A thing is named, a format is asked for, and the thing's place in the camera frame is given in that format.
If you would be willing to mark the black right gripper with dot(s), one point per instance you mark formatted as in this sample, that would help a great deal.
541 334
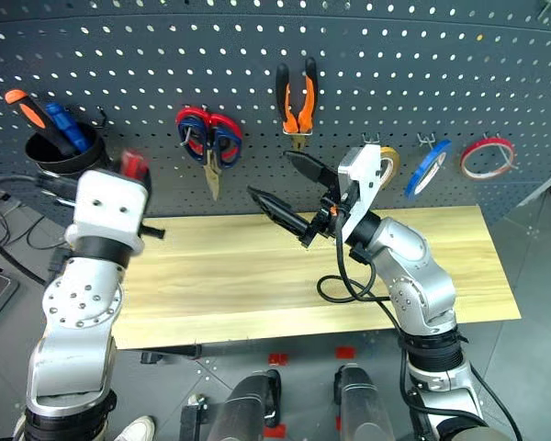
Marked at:
328 216

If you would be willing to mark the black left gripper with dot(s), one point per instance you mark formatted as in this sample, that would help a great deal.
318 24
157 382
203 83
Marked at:
154 233

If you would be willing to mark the orange black pliers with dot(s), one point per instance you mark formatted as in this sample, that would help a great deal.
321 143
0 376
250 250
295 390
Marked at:
303 115

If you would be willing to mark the blue tape roll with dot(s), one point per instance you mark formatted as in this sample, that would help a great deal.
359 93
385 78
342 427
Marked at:
418 177

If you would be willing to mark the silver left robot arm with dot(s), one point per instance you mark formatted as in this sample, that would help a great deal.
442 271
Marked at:
78 303

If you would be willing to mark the black round tool cup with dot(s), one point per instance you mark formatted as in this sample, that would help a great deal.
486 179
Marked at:
82 161

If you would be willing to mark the dark grey metal pegboard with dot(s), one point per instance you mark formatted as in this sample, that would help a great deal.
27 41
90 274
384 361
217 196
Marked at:
257 69

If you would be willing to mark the metal scissors peg hook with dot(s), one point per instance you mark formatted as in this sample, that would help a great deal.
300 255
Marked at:
187 135

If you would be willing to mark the small black hook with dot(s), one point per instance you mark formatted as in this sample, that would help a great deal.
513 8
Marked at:
103 118

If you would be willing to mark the metal double peg hook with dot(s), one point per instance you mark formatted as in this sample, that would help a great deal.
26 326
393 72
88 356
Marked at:
426 138
371 137
505 154

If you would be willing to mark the yellow tape roll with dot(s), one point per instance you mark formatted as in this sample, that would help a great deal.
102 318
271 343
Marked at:
391 158

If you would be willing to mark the black table foot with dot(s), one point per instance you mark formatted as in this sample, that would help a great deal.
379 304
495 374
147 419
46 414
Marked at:
174 353

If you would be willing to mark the red floor marker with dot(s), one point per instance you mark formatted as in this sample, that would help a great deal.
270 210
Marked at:
345 353
278 358

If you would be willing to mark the red tape roll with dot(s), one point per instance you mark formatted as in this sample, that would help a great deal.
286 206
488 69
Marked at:
464 161

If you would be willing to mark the black flat tray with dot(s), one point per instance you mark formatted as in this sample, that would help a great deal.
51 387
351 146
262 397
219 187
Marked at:
0 294

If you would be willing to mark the dark rounded shape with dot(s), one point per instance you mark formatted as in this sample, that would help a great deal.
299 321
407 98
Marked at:
363 404
243 409

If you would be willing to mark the white sneaker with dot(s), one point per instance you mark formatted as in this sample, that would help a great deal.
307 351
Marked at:
138 429

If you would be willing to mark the long metal peg hook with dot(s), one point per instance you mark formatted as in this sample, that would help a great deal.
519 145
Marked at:
545 7

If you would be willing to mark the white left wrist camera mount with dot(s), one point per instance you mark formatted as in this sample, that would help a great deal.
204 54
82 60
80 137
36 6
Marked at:
105 206

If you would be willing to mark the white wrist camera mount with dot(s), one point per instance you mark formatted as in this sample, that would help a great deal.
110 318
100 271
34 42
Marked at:
365 184
105 206

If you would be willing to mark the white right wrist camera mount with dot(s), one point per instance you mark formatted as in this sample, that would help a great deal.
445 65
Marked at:
365 184

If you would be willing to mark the silver black floor bracket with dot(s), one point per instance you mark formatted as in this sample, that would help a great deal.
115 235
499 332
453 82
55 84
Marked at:
194 418

